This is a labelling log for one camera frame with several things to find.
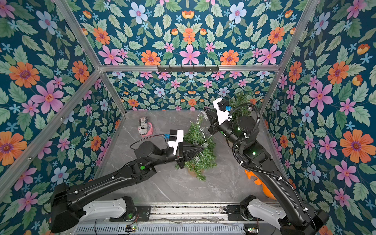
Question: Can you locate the small green tree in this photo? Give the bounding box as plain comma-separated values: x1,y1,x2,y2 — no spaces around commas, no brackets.
184,114,217,181
229,92,255,119

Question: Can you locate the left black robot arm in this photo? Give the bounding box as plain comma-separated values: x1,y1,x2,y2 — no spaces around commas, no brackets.
51,141,205,233

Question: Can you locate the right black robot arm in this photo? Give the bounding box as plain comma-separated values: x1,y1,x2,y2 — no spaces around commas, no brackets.
204,99,329,235

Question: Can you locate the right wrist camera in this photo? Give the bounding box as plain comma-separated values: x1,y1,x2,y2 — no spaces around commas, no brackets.
213,98,232,125

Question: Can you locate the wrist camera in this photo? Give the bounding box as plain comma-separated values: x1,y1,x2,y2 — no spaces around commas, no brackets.
167,129,184,155
213,98,232,125

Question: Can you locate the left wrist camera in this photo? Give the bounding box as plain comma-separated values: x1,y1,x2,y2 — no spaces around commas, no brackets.
167,129,184,155

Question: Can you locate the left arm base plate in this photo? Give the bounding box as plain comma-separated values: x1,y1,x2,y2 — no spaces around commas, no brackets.
109,206,151,222

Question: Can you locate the black hook rail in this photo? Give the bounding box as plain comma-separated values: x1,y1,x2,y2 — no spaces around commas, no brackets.
157,65,219,72

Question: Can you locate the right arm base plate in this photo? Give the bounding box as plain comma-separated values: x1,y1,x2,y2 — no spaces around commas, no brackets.
224,205,243,221

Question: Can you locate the white cable duct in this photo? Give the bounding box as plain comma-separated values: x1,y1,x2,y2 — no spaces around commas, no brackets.
74,224,245,235

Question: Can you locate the aluminium frame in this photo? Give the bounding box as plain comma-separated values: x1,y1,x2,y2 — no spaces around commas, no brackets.
1,1,320,199

